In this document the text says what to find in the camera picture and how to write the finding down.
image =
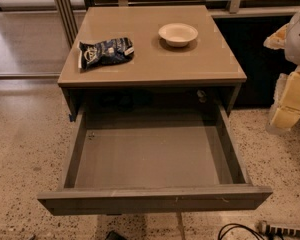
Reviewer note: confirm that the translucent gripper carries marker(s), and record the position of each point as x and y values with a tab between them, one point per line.
299	40

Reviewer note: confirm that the grey top drawer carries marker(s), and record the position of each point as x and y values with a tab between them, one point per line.
153	161

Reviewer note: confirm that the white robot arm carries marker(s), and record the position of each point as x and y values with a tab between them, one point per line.
285	111

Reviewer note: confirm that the grey drawer cabinet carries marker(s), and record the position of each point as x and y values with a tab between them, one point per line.
208	60

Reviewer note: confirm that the white power strip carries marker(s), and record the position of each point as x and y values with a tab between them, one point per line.
267	228

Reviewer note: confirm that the white bowl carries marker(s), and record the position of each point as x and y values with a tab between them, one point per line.
178	34

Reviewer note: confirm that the blue chip bag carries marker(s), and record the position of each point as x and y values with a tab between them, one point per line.
104	53

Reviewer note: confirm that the dark object on floor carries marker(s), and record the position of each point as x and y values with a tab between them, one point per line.
112	235

